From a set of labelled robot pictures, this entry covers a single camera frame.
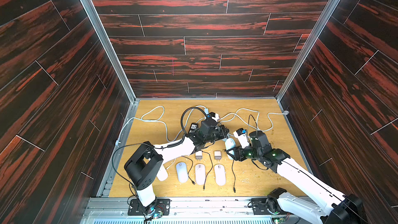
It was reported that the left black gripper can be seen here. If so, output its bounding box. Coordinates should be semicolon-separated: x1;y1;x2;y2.
201;124;229;144

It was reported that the pink charger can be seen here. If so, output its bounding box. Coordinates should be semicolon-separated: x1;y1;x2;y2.
195;151;203;161
214;150;222;161

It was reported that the black mouse cable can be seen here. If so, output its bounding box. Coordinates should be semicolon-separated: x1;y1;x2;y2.
222;148;237;193
181;155;196;185
201;150;215;190

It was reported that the white wireless mouse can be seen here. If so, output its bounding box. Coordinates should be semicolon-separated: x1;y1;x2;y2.
157;165;168;181

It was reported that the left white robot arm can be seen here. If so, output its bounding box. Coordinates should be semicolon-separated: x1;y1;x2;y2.
124;117;229;207

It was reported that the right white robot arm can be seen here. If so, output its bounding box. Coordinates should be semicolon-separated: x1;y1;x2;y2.
227;128;368;224

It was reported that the light blue mouse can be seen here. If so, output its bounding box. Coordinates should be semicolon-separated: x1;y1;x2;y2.
225;138;236;160

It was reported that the black power strip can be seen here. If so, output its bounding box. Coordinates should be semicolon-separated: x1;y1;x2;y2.
189;123;198;133

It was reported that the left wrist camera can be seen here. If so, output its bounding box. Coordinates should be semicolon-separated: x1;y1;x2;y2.
207;112;220;122

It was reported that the white cable left side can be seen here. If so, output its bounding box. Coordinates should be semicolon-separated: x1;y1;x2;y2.
115;104;206;146

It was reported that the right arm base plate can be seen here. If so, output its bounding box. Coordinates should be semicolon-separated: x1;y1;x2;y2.
247;188;288;215

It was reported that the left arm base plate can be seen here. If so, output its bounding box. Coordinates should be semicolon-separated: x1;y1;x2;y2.
127;198;171;219

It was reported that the aluminium frame right post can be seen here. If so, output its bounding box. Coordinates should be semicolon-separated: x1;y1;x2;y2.
277;0;341;185

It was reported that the aluminium frame post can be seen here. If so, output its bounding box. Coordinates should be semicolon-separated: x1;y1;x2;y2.
80;0;140;198
277;0;341;185

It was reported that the aluminium frame left post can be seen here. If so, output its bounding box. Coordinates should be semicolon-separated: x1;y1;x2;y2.
80;0;140;198

